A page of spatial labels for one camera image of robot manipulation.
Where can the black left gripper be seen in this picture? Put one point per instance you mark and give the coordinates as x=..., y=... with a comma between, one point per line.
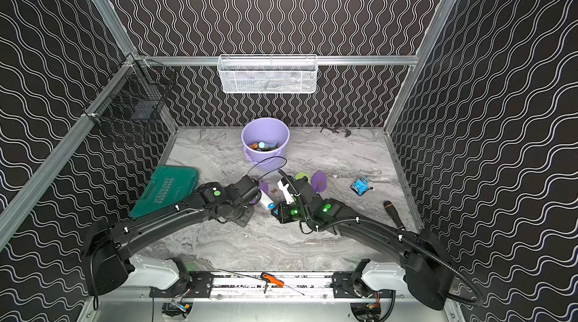
x=252, y=187

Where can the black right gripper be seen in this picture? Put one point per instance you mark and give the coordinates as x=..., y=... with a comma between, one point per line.
x=281, y=217

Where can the white brush blue handle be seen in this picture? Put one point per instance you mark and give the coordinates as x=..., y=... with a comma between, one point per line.
x=266, y=201

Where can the light green trowel wooden handle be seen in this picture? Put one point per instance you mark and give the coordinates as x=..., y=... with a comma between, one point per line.
x=302, y=176

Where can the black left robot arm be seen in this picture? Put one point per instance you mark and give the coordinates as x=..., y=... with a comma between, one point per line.
x=109, y=258

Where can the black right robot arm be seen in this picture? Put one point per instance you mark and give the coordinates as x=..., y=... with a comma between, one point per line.
x=429, y=274

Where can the purple plastic bucket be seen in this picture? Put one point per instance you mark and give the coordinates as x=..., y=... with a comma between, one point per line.
x=269, y=130

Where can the blue tape measure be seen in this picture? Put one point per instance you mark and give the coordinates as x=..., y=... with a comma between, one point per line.
x=361, y=186

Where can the green plastic tool case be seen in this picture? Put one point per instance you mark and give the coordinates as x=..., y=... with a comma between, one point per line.
x=168, y=185

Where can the small purple trowel pink handle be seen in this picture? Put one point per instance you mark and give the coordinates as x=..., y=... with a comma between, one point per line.
x=319, y=182

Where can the orange handled screwdriver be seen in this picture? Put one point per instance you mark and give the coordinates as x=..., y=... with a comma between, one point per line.
x=271, y=280

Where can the black orange screwdriver handle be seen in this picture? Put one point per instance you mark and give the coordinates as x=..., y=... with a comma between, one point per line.
x=394, y=215

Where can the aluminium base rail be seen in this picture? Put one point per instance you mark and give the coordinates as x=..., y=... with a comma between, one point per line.
x=298, y=287

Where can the white wire basket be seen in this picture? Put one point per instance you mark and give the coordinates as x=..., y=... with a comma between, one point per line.
x=268, y=73

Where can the black wire basket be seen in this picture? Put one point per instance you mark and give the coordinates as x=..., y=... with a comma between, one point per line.
x=135, y=108

